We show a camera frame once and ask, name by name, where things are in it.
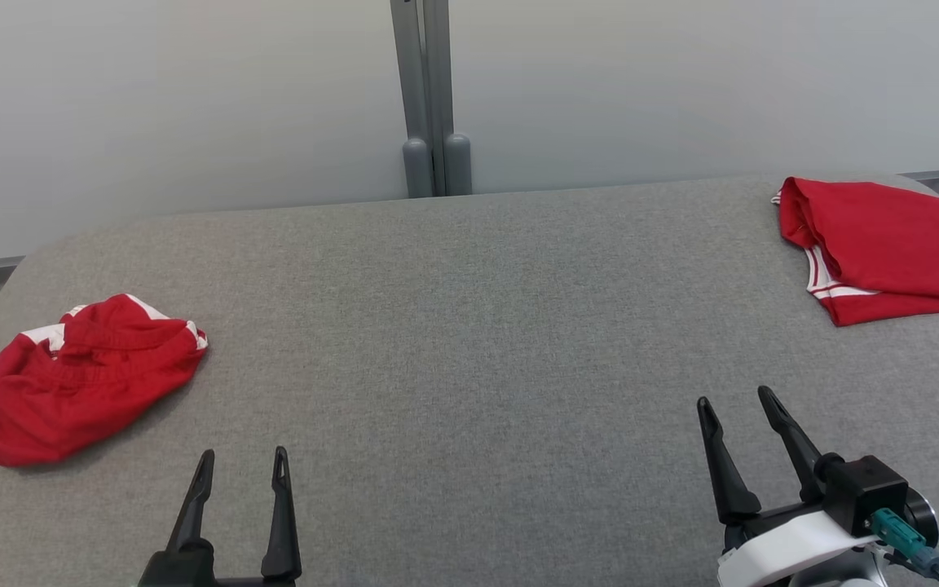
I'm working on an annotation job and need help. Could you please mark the grey double partition post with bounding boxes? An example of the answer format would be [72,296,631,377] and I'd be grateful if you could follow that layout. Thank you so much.
[390,0,474,200]

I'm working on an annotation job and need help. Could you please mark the red white basketball jersey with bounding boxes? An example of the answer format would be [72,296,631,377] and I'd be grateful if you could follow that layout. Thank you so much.
[771,176,939,328]

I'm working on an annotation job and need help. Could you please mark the red white basketball shorts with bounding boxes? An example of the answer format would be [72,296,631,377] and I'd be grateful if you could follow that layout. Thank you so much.
[0,293,209,469]

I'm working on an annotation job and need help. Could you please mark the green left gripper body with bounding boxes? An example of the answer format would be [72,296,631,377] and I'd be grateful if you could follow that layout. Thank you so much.
[137,548,302,587]

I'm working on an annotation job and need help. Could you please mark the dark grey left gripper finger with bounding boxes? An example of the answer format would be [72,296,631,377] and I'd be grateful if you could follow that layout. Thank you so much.
[164,448,216,557]
[261,445,304,583]

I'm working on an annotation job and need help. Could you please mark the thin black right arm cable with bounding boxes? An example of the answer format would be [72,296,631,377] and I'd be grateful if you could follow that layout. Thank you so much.
[885,550,939,587]

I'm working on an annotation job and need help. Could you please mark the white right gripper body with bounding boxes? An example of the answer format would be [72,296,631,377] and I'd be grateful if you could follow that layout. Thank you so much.
[717,499,879,587]

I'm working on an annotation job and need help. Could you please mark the teal right camera cable connector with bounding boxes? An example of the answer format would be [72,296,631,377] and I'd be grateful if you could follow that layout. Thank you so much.
[871,506,939,576]

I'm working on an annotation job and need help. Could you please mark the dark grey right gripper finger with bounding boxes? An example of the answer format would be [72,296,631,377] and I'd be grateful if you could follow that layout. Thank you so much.
[757,386,827,503]
[696,396,763,526]

